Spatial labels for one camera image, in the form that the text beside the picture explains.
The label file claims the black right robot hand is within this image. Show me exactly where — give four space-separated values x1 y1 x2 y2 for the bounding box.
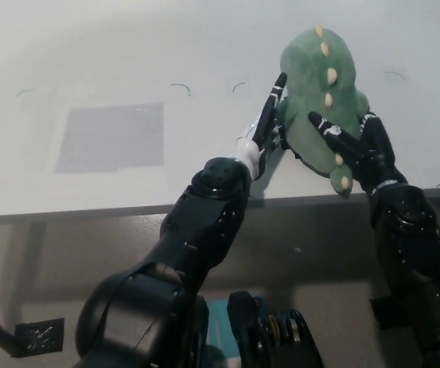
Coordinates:
307 109 409 193

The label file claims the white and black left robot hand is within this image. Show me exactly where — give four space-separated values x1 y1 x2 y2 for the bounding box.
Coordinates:
237 71 288 153

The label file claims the green plush dinosaur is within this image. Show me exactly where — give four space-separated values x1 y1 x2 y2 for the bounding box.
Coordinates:
279 25 370 199

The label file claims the grey tape square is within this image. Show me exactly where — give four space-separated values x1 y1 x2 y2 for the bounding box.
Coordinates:
54 101 165 174

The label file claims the black floor tape patch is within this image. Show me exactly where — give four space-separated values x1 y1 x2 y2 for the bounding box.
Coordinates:
369 297 390 330
14 317 66 353

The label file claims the black and teal robot body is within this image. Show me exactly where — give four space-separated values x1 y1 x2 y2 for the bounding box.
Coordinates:
200 291 325 368

